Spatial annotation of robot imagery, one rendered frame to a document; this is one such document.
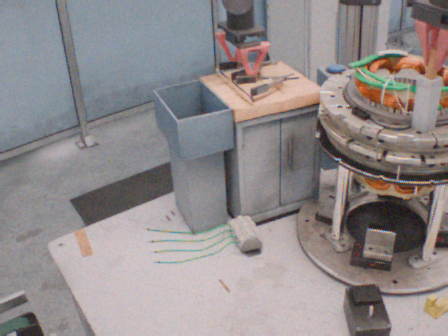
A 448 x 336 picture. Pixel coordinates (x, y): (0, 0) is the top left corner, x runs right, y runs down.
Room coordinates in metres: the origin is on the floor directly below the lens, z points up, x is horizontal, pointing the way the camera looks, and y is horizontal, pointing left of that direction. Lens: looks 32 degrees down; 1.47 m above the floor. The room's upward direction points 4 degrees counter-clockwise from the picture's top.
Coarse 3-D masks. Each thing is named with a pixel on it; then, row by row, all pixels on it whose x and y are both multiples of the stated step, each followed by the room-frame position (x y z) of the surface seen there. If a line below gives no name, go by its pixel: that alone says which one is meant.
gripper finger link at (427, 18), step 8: (416, 8) 0.67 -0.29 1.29; (424, 8) 0.66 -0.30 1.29; (416, 16) 0.67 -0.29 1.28; (424, 16) 0.66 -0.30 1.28; (432, 16) 0.65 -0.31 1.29; (440, 16) 0.64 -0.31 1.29; (432, 24) 0.65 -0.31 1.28; (440, 24) 0.64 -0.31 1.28; (440, 32) 0.64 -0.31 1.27; (440, 40) 0.64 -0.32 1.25; (440, 48) 0.65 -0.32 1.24; (440, 56) 0.65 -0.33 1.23; (440, 64) 0.66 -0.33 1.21
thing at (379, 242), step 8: (368, 224) 0.71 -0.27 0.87; (376, 224) 0.71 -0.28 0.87; (368, 232) 0.70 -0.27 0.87; (376, 232) 0.69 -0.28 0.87; (384, 232) 0.69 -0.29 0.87; (392, 232) 0.68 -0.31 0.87; (368, 240) 0.70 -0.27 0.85; (376, 240) 0.69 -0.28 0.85; (384, 240) 0.69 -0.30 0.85; (392, 240) 0.68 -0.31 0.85; (368, 248) 0.69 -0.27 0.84; (376, 248) 0.68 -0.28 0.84; (384, 248) 0.68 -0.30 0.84; (392, 248) 0.68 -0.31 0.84; (368, 256) 0.67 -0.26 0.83; (376, 256) 0.67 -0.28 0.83; (384, 256) 0.66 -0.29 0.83
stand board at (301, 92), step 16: (208, 80) 0.99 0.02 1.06; (272, 80) 0.97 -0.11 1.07; (288, 80) 0.96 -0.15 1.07; (304, 80) 0.96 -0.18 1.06; (224, 96) 0.90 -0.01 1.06; (240, 96) 0.90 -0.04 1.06; (256, 96) 0.89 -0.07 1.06; (272, 96) 0.89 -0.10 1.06; (288, 96) 0.88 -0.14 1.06; (304, 96) 0.88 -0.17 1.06; (240, 112) 0.83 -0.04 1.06; (256, 112) 0.85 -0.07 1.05; (272, 112) 0.86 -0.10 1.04
